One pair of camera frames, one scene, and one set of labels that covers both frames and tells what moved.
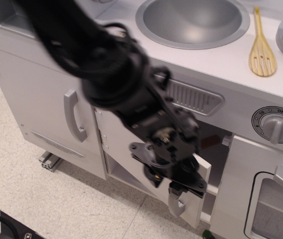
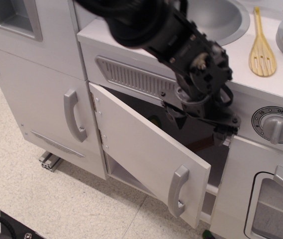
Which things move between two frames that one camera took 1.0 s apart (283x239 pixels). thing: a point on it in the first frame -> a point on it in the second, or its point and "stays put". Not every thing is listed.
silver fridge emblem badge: x=57 y=146 stays put
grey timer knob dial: x=277 y=124 stays put
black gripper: x=176 y=161 -> x=226 y=123
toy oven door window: x=274 y=211 stays put
